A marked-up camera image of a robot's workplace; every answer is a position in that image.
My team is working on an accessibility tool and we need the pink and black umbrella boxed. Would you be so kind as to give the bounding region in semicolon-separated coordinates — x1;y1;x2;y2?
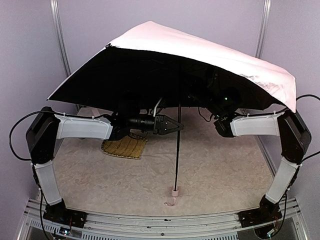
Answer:
46;20;297;207

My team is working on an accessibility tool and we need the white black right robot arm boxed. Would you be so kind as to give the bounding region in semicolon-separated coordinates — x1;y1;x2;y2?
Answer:
214;110;312;207

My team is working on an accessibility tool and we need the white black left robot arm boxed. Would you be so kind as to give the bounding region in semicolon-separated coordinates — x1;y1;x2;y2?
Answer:
26;107;184;206

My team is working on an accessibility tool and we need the woven bamboo tray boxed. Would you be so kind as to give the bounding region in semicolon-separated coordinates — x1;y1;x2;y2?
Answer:
100;132;148;159

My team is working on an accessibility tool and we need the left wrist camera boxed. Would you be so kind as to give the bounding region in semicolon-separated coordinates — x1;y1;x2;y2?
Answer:
153;97;163;118

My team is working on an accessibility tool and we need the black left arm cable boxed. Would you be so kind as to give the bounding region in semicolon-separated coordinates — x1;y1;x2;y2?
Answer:
8;111;111;161

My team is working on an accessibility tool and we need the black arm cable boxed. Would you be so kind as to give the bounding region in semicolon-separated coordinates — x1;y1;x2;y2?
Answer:
282;93;320;161
8;111;111;161

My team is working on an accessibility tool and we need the aluminium front rail base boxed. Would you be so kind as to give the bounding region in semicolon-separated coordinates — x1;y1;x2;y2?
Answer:
17;197;308;240

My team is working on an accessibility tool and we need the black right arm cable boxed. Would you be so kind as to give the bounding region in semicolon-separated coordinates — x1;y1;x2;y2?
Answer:
282;93;320;161

